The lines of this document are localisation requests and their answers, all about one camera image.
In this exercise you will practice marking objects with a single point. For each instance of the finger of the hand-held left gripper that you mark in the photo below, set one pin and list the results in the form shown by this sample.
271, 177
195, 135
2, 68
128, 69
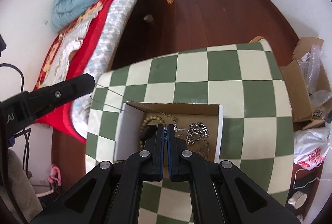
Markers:
62, 92

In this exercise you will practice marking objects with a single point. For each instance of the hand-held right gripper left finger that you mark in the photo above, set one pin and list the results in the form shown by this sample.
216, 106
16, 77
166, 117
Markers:
160, 151

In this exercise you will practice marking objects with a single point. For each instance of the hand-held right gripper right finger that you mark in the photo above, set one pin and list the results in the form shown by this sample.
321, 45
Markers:
170, 156

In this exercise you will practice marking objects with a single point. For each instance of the black bangle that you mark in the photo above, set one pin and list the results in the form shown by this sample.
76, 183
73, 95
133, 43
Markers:
149, 132

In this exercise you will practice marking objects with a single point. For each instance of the white cardboard box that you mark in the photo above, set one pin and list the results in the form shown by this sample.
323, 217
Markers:
129, 130

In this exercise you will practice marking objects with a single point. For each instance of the bed with red quilt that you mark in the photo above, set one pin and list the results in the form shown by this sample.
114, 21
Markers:
77, 68

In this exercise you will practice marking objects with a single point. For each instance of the beige cloth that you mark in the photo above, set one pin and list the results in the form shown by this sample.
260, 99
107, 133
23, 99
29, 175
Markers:
15, 182

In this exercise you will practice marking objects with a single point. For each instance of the pink plastic object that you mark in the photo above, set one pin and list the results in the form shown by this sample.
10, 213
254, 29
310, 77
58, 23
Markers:
54, 174

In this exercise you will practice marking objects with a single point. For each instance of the pale checkered bed sheet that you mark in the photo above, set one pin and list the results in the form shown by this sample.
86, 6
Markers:
114, 27

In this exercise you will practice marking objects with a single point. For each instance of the green checkered tablecloth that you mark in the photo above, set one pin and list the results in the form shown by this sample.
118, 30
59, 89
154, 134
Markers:
228, 94

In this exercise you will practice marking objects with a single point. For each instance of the small grey crumpled object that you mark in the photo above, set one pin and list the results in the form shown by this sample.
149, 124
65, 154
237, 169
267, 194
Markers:
148, 18

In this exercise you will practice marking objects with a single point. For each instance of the tape roll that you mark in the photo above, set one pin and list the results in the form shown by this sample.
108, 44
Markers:
297, 199

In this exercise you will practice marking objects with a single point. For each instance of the black object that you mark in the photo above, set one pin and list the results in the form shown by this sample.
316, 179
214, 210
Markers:
303, 187

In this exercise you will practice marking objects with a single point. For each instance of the white plastic bag red print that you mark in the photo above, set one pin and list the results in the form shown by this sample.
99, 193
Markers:
308, 143

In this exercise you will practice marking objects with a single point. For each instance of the brown cardboard box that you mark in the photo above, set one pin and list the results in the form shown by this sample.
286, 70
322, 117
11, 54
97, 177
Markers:
295, 89

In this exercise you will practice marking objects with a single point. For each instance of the clear bubble wrap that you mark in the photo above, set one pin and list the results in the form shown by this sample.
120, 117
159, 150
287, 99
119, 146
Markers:
313, 63

